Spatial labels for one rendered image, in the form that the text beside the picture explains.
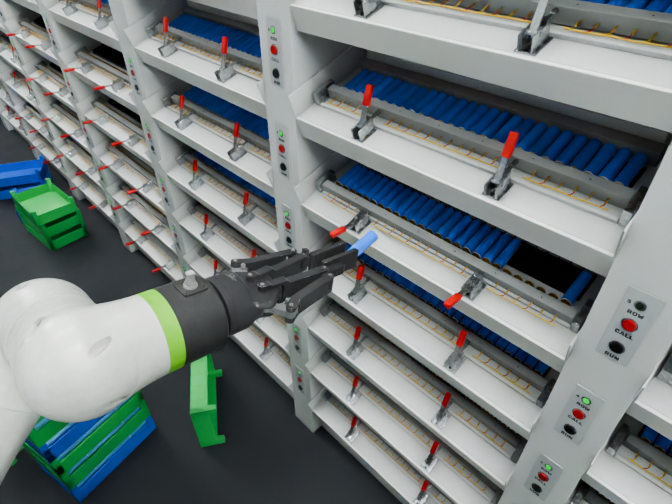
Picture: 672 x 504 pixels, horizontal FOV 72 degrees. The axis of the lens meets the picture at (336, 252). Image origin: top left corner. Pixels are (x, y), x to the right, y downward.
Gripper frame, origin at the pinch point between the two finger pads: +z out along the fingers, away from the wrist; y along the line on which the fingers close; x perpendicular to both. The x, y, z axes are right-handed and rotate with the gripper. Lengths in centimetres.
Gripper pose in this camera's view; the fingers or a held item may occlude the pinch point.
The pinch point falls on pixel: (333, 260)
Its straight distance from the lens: 68.1
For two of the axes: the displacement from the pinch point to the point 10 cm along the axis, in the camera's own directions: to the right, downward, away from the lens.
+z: 7.1, -2.8, 6.5
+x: -1.3, 8.5, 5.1
